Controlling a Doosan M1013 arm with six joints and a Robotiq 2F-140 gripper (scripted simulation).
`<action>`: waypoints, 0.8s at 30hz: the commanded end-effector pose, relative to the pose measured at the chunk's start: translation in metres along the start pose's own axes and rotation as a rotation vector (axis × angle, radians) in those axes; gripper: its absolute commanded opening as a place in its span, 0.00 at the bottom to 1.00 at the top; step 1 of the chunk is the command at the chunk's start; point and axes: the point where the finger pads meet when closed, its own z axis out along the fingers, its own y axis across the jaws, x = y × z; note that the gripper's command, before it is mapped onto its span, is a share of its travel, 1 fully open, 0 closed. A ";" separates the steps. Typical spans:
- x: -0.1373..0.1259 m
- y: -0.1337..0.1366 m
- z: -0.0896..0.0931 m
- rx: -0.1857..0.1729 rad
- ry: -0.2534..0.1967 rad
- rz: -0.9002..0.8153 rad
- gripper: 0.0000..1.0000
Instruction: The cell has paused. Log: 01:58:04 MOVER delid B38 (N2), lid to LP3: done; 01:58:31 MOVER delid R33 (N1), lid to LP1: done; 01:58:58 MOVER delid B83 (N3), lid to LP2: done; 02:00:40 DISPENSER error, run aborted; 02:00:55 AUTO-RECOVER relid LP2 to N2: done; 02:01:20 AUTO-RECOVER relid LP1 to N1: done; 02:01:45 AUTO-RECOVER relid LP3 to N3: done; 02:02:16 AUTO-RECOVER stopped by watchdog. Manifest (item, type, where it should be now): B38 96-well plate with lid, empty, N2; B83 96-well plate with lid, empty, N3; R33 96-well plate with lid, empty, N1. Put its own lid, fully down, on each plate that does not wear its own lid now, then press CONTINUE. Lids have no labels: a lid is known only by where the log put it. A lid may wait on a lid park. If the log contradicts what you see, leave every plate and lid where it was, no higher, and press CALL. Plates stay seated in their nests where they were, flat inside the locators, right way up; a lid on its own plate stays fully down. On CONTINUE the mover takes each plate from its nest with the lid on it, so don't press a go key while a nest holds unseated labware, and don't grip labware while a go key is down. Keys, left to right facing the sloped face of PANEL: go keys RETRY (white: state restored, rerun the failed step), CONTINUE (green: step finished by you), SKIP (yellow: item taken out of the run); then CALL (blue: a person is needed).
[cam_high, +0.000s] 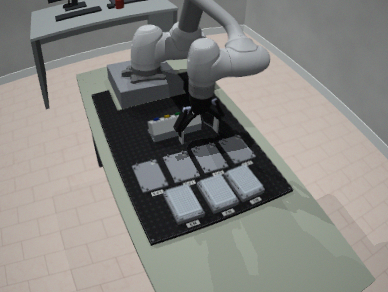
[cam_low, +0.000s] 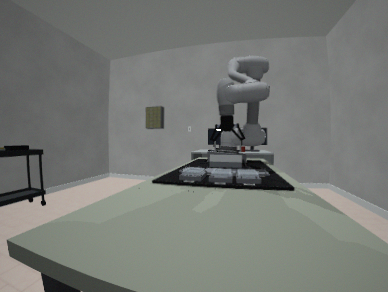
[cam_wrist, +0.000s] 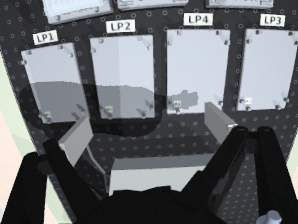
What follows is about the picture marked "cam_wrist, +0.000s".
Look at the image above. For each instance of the clear plastic plate lid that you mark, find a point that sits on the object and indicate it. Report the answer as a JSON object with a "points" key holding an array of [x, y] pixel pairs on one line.
{"points": [[53, 7]]}

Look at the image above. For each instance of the white button panel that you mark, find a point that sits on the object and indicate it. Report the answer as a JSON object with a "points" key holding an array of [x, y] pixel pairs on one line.
{"points": [[145, 173]]}

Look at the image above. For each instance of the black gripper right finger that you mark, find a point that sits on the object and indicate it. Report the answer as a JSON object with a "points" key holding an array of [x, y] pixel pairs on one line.
{"points": [[208, 189]]}

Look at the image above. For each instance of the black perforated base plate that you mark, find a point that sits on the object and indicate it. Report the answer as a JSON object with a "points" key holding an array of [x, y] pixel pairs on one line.
{"points": [[166, 134]]}

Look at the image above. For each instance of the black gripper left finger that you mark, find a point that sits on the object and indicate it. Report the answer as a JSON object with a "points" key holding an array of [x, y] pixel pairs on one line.
{"points": [[26, 202]]}

